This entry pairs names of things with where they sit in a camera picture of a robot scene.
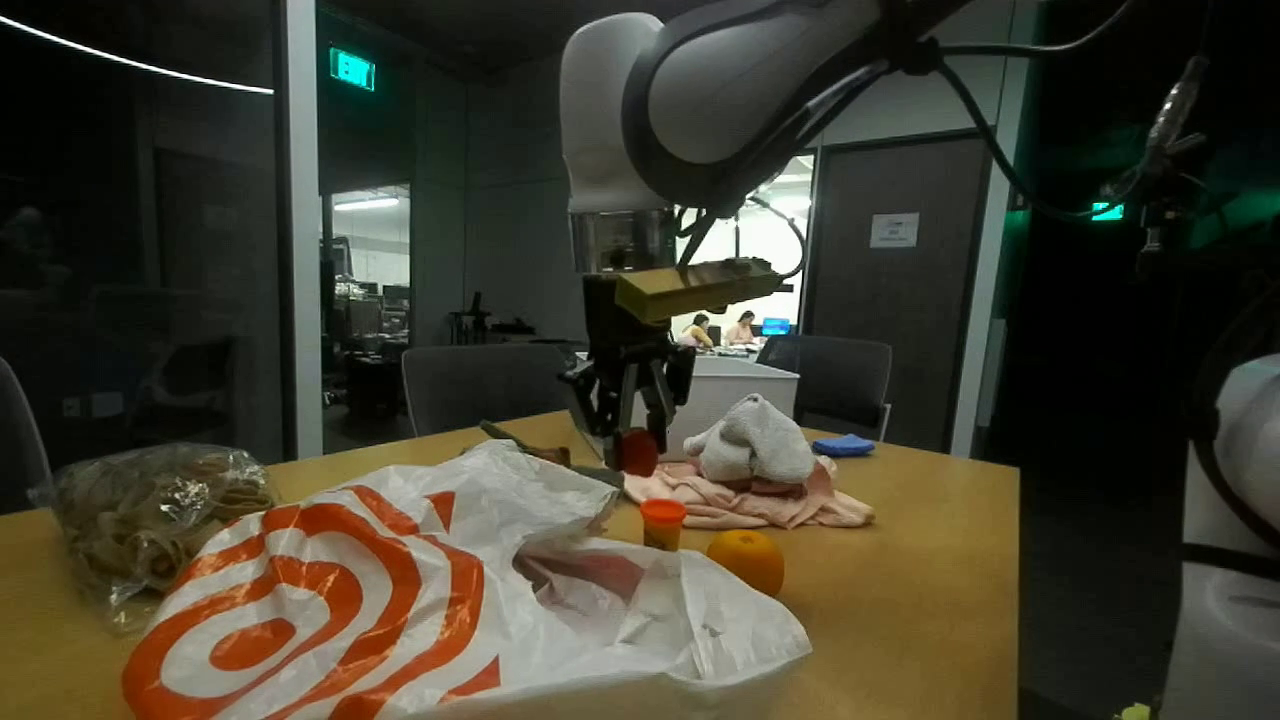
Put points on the grey chair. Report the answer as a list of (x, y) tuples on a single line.
[(453, 387), (843, 387)]

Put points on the blue sponge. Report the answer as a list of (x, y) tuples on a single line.
[(846, 446)]

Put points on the grey chair right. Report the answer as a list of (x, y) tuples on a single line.
[(843, 387)]

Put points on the grey white cloth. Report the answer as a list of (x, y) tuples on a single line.
[(752, 443)]

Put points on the yellow container orange lid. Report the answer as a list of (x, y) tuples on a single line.
[(661, 523)]

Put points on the green exit sign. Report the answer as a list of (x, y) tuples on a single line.
[(348, 68)]

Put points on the orange plush toy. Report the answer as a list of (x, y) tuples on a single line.
[(752, 558)]

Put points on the white plastic bin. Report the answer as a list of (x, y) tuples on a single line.
[(717, 387)]

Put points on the grey chair left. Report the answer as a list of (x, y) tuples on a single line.
[(453, 387)]

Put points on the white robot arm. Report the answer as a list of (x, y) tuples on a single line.
[(671, 125)]

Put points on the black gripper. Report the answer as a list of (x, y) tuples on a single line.
[(625, 356)]

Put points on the peach cloth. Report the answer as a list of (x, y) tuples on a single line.
[(818, 503)]

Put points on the white orange plastic bag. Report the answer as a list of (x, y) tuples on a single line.
[(464, 590)]

